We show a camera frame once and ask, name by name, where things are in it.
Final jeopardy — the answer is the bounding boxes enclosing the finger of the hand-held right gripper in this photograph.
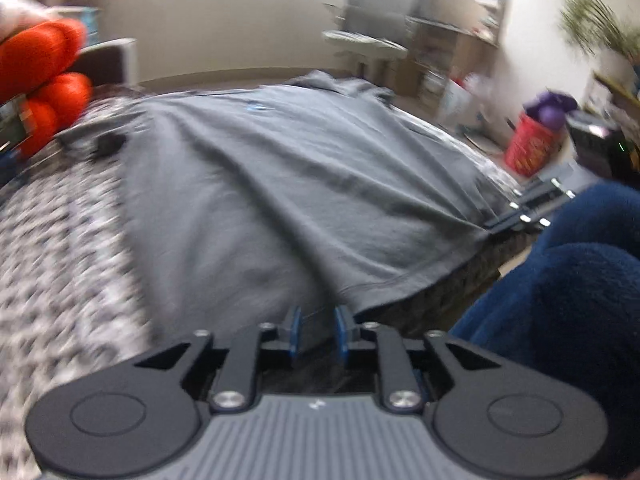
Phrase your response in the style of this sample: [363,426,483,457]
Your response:
[510,162,581,207]
[484,205,553,237]

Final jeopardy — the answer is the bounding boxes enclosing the grey shirt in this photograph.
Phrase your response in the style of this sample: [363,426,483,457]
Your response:
[55,70,511,356]

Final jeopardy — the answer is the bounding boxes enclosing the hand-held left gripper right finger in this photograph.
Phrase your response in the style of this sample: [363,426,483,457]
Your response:
[334,305,501,413]

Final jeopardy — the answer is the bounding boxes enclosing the red bucket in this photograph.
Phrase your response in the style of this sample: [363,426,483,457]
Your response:
[504,112,569,179]

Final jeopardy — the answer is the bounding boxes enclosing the white pillow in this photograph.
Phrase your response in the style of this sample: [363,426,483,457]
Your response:
[0,0,51,41]

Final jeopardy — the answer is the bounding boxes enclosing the orange knot cushion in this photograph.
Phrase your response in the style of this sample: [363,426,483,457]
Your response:
[0,17,94,159]

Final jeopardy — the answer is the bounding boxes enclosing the white cardboard box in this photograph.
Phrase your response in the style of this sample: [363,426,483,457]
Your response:
[439,76,482,127]

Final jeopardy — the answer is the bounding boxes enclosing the grey quilted blanket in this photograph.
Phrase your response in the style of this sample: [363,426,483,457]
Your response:
[0,85,541,461]

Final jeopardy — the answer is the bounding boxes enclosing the grey bed headboard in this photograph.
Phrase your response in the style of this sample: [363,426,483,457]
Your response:
[75,37,139,89]

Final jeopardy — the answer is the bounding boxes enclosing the green potted plant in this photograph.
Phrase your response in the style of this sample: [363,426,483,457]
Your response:
[560,0,640,63]

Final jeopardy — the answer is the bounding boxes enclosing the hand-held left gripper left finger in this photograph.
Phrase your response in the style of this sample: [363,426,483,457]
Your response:
[135,305,303,413]

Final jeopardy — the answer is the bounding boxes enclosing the black phone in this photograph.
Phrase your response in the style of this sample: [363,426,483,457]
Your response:
[0,97,37,154]

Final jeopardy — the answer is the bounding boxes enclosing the person's blue fleece legs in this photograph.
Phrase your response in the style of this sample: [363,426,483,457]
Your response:
[450,242,640,480]

